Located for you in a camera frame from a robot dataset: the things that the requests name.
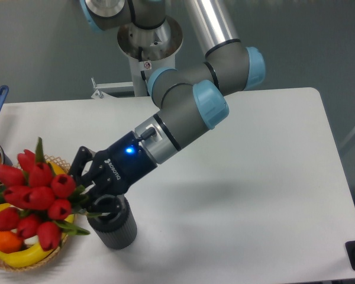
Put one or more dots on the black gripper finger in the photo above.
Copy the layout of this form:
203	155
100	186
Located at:
82	157
106	208

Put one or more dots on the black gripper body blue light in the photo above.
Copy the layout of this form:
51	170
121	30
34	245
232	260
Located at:
116	168

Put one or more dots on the red tulip bouquet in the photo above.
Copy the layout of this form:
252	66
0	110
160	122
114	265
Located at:
40	200

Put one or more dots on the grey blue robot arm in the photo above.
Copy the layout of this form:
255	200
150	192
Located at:
189	102

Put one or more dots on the dark grey ribbed vase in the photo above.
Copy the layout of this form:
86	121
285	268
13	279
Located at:
120	233

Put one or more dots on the yellow squash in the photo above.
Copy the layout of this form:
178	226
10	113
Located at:
58	170

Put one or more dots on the woven wicker basket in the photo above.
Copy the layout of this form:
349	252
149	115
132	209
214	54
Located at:
58	160

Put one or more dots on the green bok choy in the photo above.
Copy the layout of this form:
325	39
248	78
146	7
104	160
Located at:
31	241

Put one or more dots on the long yellow banana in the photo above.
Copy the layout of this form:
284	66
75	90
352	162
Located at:
27	259

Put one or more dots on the orange fruit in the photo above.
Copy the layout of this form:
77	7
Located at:
9	242

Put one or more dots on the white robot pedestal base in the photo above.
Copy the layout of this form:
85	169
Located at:
146	51

